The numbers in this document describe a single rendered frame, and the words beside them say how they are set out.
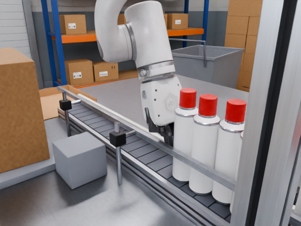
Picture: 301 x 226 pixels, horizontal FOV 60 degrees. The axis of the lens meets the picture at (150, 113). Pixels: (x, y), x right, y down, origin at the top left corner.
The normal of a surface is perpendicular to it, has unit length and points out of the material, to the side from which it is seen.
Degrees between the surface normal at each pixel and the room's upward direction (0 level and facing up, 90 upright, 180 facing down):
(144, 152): 0
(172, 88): 68
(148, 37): 74
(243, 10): 90
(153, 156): 0
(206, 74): 94
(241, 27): 90
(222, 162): 90
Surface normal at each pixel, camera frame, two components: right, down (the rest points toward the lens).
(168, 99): 0.60, -0.05
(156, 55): 0.17, 0.07
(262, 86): -0.77, 0.24
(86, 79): 0.51, 0.32
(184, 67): -0.61, 0.35
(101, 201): 0.00, -0.93
